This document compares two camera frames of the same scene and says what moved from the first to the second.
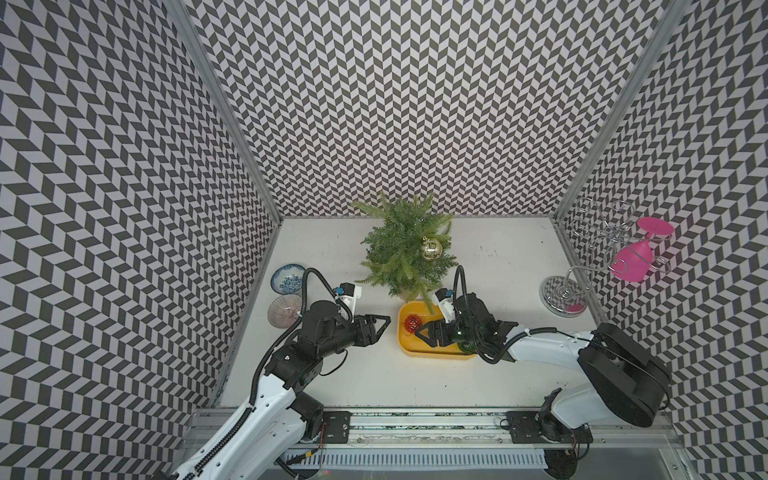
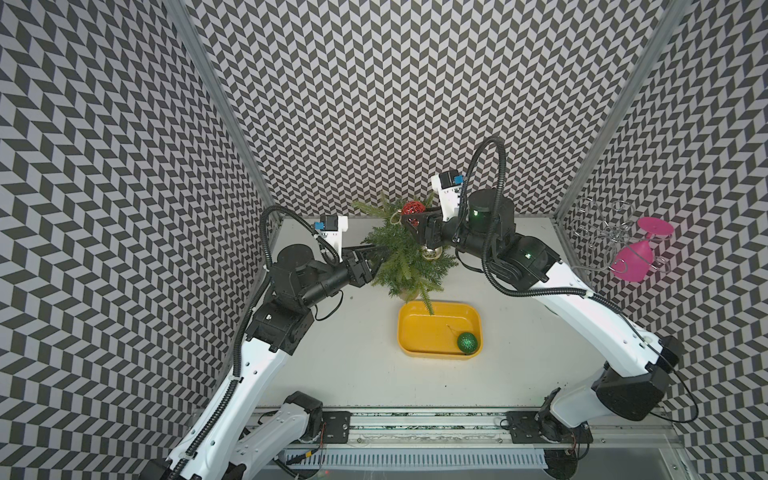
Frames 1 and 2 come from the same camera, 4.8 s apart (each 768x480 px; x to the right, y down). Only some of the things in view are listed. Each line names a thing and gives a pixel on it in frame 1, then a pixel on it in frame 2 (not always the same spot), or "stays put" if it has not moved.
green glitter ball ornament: (466, 347) stays put
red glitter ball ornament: (412, 323) -> (413, 207)
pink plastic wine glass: (634, 262) stays put
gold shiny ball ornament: (431, 249) stays put
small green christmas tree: (408, 246) stays put
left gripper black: (371, 336) -> (359, 270)
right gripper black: (435, 328) -> (429, 221)
